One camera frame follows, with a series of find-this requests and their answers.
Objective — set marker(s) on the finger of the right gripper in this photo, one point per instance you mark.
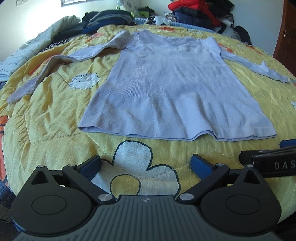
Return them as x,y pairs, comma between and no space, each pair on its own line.
272,163

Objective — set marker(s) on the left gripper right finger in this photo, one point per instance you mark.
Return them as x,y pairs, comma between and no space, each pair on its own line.
237,202

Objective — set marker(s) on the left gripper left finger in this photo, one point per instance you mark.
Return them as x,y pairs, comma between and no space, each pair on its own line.
55,202

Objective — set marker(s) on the lavender long sleeve shirt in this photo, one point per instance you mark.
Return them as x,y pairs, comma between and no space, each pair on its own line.
169,89

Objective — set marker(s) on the black clothes heap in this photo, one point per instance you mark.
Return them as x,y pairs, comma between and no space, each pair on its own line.
244,36

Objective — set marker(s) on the red and navy clothes pile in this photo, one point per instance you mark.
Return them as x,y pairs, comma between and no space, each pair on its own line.
206,14

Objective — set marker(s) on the dark folded clothes pile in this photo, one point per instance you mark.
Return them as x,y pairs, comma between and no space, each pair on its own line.
94,20

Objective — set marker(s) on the yellow cartoon quilt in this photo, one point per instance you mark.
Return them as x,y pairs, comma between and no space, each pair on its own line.
42,127

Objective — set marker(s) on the brown wooden door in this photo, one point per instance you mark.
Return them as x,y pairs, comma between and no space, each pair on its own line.
285,47

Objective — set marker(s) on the blue knitted mat edge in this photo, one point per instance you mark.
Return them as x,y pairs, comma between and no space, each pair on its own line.
162,21

